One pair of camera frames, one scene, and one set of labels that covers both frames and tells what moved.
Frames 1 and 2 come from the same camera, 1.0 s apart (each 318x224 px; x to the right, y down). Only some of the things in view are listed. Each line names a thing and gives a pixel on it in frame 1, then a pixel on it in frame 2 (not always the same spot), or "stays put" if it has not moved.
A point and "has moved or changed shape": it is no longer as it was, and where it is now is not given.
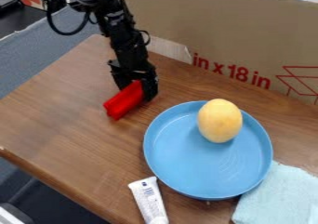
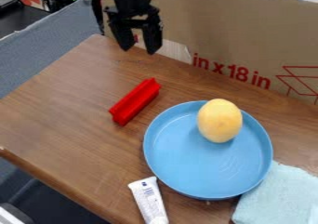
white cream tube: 149,200 stays put
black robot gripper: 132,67 -> 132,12
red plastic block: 124,100 has moved or changed shape
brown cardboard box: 248,33 stays put
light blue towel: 283,200 stays put
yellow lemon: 219,120 stays put
